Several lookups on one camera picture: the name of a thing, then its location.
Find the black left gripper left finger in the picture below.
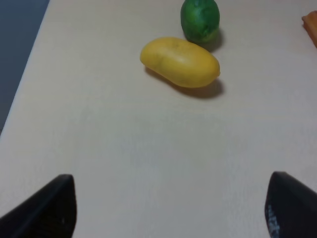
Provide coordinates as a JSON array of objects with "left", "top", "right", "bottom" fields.
[{"left": 0, "top": 174, "right": 77, "bottom": 238}]

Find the green lime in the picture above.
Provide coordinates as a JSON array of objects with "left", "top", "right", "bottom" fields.
[{"left": 180, "top": 0, "right": 220, "bottom": 44}]

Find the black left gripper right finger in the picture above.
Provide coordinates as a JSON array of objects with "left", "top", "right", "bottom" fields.
[{"left": 264, "top": 172, "right": 317, "bottom": 238}]

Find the orange waffle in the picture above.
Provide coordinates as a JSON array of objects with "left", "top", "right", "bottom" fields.
[{"left": 302, "top": 10, "right": 317, "bottom": 47}]

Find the yellow mango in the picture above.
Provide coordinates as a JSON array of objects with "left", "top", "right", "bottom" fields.
[{"left": 140, "top": 37, "right": 220, "bottom": 88}]

